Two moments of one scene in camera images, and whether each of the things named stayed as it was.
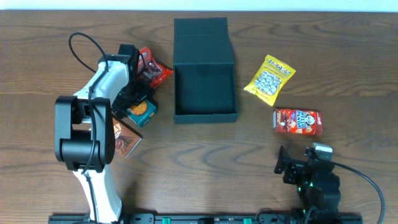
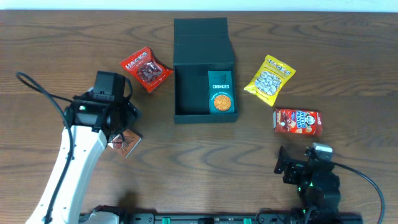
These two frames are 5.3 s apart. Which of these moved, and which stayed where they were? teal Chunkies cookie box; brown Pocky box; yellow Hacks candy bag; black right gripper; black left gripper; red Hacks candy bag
Moved: teal Chunkies cookie box; black left gripper
Stayed: yellow Hacks candy bag; red Hacks candy bag; brown Pocky box; black right gripper
